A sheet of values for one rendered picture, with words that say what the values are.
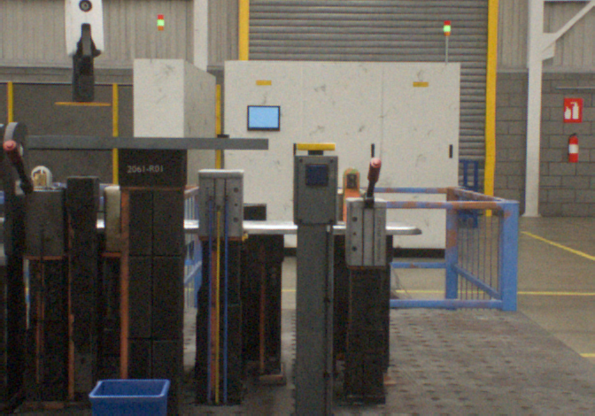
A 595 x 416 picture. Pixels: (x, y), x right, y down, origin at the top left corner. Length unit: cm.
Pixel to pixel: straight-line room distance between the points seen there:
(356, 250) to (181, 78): 810
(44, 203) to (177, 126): 805
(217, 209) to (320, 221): 23
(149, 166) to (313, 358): 40
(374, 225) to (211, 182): 30
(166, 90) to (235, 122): 76
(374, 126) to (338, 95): 48
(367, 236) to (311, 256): 19
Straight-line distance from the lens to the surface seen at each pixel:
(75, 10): 152
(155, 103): 974
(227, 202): 165
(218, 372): 169
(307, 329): 153
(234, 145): 146
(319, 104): 968
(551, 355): 219
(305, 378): 154
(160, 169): 150
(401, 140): 975
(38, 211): 167
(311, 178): 149
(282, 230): 177
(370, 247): 167
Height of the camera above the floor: 116
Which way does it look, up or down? 3 degrees down
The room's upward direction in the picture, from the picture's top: 1 degrees clockwise
